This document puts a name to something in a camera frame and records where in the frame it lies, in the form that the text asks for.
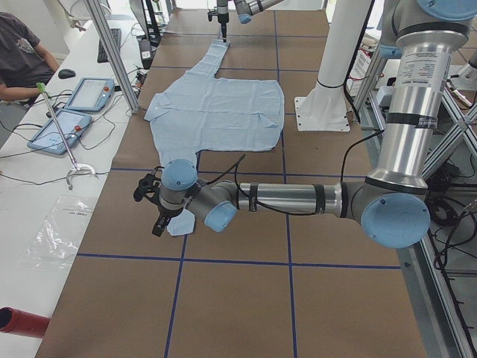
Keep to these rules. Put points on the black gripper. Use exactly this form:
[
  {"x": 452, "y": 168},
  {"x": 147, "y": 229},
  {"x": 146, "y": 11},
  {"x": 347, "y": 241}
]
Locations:
[
  {"x": 166, "y": 212},
  {"x": 223, "y": 17}
]

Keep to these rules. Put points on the light blue button-up shirt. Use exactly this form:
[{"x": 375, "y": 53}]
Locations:
[{"x": 200, "y": 112}]

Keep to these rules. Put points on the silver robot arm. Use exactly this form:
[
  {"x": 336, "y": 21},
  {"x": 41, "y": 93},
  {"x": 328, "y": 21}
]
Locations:
[
  {"x": 245, "y": 10},
  {"x": 283, "y": 46}
]

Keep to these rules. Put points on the clear plastic bag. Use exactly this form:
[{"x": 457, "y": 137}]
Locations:
[{"x": 56, "y": 243}]

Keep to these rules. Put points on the blue teach pendant far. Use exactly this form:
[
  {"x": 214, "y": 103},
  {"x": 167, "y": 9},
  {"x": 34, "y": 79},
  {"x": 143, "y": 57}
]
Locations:
[{"x": 91, "y": 95}]

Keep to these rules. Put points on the black computer mouse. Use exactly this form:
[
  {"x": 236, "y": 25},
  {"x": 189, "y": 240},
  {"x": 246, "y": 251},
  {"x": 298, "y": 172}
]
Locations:
[{"x": 66, "y": 73}]

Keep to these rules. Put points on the red cylinder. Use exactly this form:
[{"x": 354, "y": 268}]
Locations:
[{"x": 21, "y": 323}]

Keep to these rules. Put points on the metal reacher grabber stick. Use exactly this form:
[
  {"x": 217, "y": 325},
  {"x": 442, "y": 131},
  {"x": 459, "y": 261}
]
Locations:
[{"x": 78, "y": 168}]

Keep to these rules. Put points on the seated person dark shirt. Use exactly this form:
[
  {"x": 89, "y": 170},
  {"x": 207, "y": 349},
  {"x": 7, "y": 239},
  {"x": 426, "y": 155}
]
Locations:
[{"x": 25, "y": 61}]

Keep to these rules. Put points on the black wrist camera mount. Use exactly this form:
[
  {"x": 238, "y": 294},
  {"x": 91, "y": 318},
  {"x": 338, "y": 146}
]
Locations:
[
  {"x": 211, "y": 14},
  {"x": 149, "y": 187}
]

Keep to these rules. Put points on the aluminium frame post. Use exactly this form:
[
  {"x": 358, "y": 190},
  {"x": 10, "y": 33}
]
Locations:
[{"x": 113, "y": 53}]

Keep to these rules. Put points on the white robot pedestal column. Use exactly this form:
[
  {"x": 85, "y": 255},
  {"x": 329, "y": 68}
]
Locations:
[{"x": 324, "y": 108}]

